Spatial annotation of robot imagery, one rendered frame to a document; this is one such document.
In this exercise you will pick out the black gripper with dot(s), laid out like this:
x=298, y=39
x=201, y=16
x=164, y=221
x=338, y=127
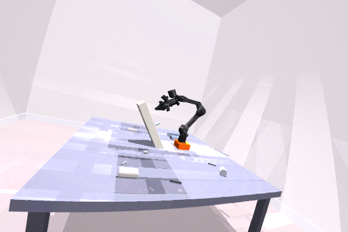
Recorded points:
x=163, y=105

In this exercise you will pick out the white cylinder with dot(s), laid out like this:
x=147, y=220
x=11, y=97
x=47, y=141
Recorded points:
x=222, y=171

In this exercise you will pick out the cream flat panel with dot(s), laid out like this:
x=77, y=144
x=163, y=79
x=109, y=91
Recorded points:
x=149, y=124

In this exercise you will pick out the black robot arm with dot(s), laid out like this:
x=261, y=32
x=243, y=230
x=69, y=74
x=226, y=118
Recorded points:
x=183, y=129

